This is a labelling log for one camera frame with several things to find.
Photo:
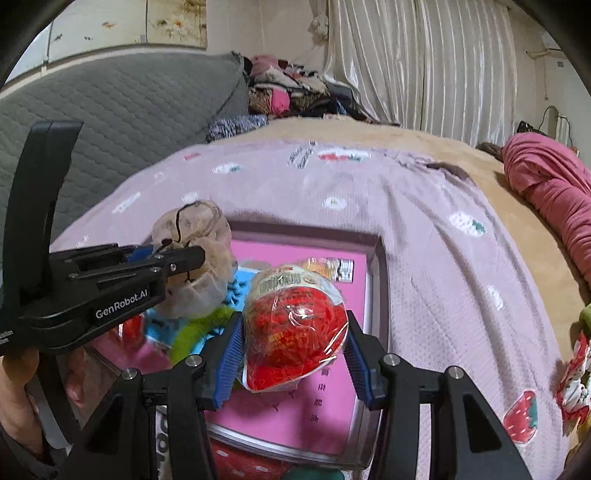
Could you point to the white metal rack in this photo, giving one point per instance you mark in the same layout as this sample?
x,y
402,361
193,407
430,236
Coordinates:
x,y
564,129

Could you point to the white striped curtain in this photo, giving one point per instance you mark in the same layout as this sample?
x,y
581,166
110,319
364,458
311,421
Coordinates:
x,y
415,60

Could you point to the dark brown cloth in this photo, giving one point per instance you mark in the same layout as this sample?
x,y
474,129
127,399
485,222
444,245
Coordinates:
x,y
489,150

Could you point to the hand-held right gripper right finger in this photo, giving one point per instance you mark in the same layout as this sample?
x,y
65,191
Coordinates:
x,y
360,374

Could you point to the rose pink quilt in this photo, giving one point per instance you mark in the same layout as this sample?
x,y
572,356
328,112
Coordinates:
x,y
549,180

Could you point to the pink strawberry print blanket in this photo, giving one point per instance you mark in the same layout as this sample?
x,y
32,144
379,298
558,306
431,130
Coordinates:
x,y
415,221

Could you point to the blue patterned cloth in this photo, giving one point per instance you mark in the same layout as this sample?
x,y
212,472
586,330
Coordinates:
x,y
235,127

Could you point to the brown translucent snack bag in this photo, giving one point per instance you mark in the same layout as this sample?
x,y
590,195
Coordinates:
x,y
203,290

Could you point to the grey quilted headboard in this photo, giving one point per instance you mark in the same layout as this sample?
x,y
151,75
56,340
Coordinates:
x,y
129,115

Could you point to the pink cardboard box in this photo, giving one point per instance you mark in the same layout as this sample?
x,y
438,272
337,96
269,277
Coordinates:
x,y
258,249

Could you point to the green cloth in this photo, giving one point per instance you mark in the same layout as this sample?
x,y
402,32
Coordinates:
x,y
585,321

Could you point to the pile of clothes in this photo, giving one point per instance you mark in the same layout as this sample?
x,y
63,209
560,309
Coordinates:
x,y
295,87

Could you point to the bright green packet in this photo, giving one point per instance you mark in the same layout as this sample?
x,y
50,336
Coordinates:
x,y
198,332

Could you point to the red snack packet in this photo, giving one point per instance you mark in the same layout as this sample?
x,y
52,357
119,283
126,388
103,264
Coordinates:
x,y
295,337

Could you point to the black bag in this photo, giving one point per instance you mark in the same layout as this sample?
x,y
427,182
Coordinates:
x,y
528,128

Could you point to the person's left hand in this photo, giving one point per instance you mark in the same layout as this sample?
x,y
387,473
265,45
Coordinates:
x,y
16,392

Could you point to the white air conditioner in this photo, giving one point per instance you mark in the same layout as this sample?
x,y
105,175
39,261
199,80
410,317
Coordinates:
x,y
551,46

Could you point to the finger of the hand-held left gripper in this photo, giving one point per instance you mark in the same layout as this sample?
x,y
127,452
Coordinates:
x,y
180,261
138,254

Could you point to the yellow cake packet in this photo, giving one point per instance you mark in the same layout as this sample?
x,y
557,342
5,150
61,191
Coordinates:
x,y
339,270

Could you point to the strawberry print cloth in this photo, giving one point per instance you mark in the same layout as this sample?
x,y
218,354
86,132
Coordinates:
x,y
575,383

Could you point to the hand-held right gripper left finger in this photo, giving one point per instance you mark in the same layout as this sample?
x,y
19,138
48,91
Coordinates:
x,y
228,364

